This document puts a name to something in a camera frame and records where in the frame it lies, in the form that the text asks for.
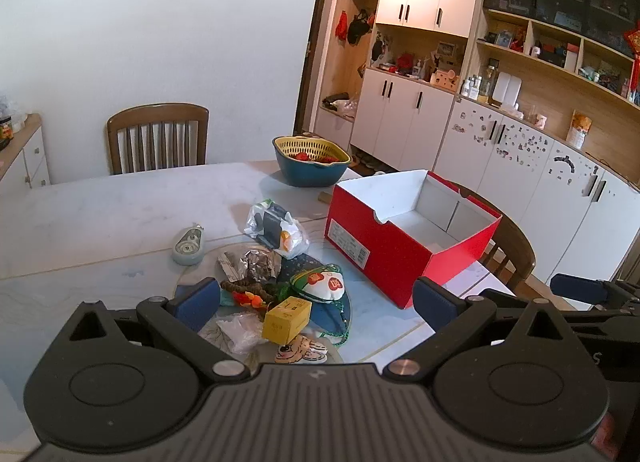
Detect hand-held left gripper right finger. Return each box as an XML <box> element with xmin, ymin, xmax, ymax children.
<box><xmin>382</xmin><ymin>277</ymin><xmax>581</xmax><ymax>384</ymax></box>

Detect red knot wall ornament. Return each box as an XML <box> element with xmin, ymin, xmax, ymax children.
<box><xmin>623</xmin><ymin>20</ymin><xmax>640</xmax><ymax>93</ymax></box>

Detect wooden toy box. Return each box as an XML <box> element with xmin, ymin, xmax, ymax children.
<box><xmin>431</xmin><ymin>68</ymin><xmax>461</xmax><ymax>92</ymax></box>

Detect wooden slat-back chair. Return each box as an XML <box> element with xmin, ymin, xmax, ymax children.
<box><xmin>106</xmin><ymin>102</ymin><xmax>210</xmax><ymax>175</ymax></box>
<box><xmin>447</xmin><ymin>182</ymin><xmax>537</xmax><ymax>293</ymax></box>

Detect blue yellow draining basket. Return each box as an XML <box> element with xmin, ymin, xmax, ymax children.
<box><xmin>272</xmin><ymin>136</ymin><xmax>352</xmax><ymax>188</ymax></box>

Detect cartoon tiger figure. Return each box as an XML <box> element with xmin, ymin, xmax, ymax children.
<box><xmin>274</xmin><ymin>334</ymin><xmax>329</xmax><ymax>366</ymax></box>

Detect black hanging bag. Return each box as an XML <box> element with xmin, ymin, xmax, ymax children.
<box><xmin>347</xmin><ymin>12</ymin><xmax>374</xmax><ymax>46</ymax></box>

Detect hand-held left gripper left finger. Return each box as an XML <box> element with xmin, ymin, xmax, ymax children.
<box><xmin>65</xmin><ymin>277</ymin><xmax>251</xmax><ymax>384</ymax></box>

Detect clear plastic bag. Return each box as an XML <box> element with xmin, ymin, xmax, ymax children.
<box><xmin>216</xmin><ymin>314</ymin><xmax>271</xmax><ymax>356</ymax></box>

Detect white embroidered pouch green cord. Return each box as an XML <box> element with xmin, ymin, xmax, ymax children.
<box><xmin>285</xmin><ymin>264</ymin><xmax>353</xmax><ymax>349</ymax></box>

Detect orange knotted toy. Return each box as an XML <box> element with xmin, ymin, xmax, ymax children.
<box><xmin>232</xmin><ymin>291</ymin><xmax>267</xmax><ymax>311</ymax></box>

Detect orange snack packet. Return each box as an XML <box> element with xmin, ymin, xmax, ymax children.
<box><xmin>567</xmin><ymin>110</ymin><xmax>594</xmax><ymax>151</ymax></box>

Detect silver foil packet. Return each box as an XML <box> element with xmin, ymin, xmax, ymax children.
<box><xmin>216</xmin><ymin>248</ymin><xmax>281</xmax><ymax>289</ymax></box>

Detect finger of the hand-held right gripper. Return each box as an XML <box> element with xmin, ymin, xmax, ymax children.
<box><xmin>472</xmin><ymin>288</ymin><xmax>576</xmax><ymax>315</ymax></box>
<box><xmin>550</xmin><ymin>273</ymin><xmax>609</xmax><ymax>307</ymax></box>

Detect small yellow box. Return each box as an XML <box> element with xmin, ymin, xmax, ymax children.
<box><xmin>262</xmin><ymin>296</ymin><xmax>312</xmax><ymax>344</ymax></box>

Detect row of small bottles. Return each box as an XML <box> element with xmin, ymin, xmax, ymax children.
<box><xmin>460</xmin><ymin>72</ymin><xmax>494</xmax><ymax>103</ymax></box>

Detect white green plastic bag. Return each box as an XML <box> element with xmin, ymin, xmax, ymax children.
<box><xmin>244</xmin><ymin>199</ymin><xmax>311</xmax><ymax>259</ymax></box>

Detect dark wooden door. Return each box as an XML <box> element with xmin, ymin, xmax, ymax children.
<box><xmin>295</xmin><ymin>0</ymin><xmax>339</xmax><ymax>133</ymax></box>

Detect red cardboard box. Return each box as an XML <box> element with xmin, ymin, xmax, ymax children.
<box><xmin>324</xmin><ymin>170</ymin><xmax>503</xmax><ymax>311</ymax></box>

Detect white sideboard wooden top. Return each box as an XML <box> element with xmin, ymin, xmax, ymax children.
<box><xmin>0</xmin><ymin>113</ymin><xmax>52</xmax><ymax>187</ymax></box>

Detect white plastic board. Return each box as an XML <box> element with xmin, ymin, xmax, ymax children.
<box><xmin>492</xmin><ymin>72</ymin><xmax>524</xmax><ymax>108</ymax></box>

